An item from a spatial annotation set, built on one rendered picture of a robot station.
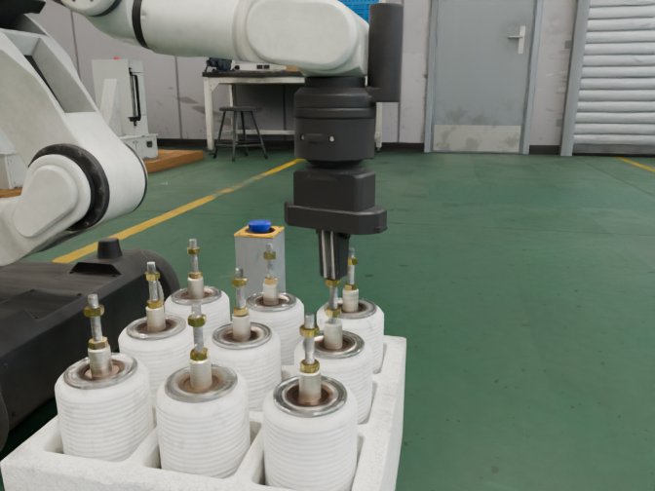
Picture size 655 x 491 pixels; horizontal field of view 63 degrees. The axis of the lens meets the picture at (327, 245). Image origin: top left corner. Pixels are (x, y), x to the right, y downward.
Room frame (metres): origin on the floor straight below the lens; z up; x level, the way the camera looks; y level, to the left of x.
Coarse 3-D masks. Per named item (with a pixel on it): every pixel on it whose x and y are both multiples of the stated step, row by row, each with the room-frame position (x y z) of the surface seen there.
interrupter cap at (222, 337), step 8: (224, 328) 0.64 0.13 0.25; (232, 328) 0.64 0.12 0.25; (256, 328) 0.64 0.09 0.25; (264, 328) 0.64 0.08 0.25; (216, 336) 0.61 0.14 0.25; (224, 336) 0.62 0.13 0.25; (232, 336) 0.62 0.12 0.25; (256, 336) 0.62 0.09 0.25; (264, 336) 0.61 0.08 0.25; (216, 344) 0.59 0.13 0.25; (224, 344) 0.59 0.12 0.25; (232, 344) 0.59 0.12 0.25; (240, 344) 0.59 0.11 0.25; (248, 344) 0.59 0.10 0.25; (256, 344) 0.59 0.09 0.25
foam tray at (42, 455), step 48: (384, 336) 0.77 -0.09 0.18; (384, 384) 0.63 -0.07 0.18; (48, 432) 0.52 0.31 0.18; (384, 432) 0.52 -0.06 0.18; (48, 480) 0.46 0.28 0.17; (96, 480) 0.45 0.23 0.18; (144, 480) 0.44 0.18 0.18; (192, 480) 0.44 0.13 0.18; (240, 480) 0.44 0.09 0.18; (384, 480) 0.47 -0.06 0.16
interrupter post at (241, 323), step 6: (234, 318) 0.61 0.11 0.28; (240, 318) 0.61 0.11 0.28; (246, 318) 0.61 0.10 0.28; (234, 324) 0.61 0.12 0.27; (240, 324) 0.61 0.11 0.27; (246, 324) 0.61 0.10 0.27; (234, 330) 0.61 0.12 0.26; (240, 330) 0.61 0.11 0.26; (246, 330) 0.61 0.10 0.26; (234, 336) 0.61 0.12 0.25; (240, 336) 0.61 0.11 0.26; (246, 336) 0.61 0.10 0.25
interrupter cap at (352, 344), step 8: (320, 336) 0.61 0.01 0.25; (344, 336) 0.61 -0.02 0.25; (352, 336) 0.61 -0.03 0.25; (360, 336) 0.61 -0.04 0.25; (304, 344) 0.59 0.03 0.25; (320, 344) 0.60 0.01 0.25; (344, 344) 0.60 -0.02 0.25; (352, 344) 0.59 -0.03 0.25; (360, 344) 0.59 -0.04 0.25; (320, 352) 0.57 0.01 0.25; (328, 352) 0.57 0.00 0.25; (336, 352) 0.57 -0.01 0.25; (344, 352) 0.57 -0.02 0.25; (352, 352) 0.57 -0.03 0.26; (360, 352) 0.57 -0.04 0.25
